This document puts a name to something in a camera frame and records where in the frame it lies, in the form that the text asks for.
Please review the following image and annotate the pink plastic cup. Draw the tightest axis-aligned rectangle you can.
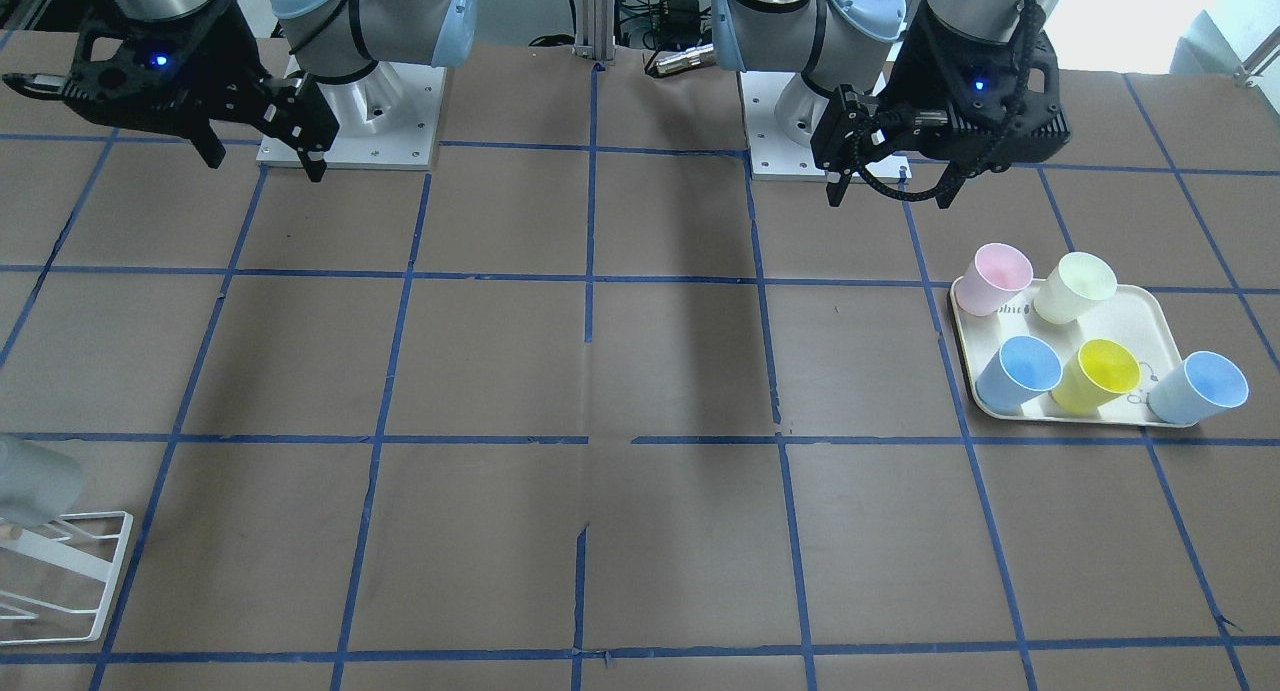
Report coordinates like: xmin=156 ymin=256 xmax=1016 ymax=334
xmin=954 ymin=243 xmax=1034 ymax=317

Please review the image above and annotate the pale green plastic cup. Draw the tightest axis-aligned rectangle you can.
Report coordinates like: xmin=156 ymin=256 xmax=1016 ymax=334
xmin=1033 ymin=252 xmax=1117 ymax=325

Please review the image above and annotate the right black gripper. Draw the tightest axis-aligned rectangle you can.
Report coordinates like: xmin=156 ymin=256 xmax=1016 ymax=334
xmin=3 ymin=0 xmax=340 ymax=182

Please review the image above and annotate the pale grey plastic cup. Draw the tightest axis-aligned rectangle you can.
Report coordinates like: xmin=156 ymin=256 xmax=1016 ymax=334
xmin=1 ymin=435 xmax=86 ymax=528

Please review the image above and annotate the beige serving tray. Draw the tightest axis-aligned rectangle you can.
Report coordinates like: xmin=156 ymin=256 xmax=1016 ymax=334
xmin=948 ymin=278 xmax=1183 ymax=427

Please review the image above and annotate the white wire cup rack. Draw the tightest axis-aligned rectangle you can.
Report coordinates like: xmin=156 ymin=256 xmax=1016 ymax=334
xmin=3 ymin=511 xmax=134 ymax=647

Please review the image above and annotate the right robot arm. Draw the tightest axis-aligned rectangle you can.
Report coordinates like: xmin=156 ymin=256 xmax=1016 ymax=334
xmin=3 ymin=0 xmax=477 ymax=182

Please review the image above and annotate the aluminium frame post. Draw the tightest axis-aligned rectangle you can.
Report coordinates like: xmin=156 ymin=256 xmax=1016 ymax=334
xmin=573 ymin=0 xmax=617 ymax=65

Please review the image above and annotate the yellow plastic cup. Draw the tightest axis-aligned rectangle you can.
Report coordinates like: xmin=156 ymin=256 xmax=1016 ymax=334
xmin=1050 ymin=337 xmax=1142 ymax=415

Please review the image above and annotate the light blue plastic cup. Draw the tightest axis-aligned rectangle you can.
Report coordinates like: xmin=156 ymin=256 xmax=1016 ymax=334
xmin=1148 ymin=351 xmax=1251 ymax=425

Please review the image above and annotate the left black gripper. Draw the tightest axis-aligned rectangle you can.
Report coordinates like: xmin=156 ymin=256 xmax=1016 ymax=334
xmin=812 ymin=12 xmax=1071 ymax=209

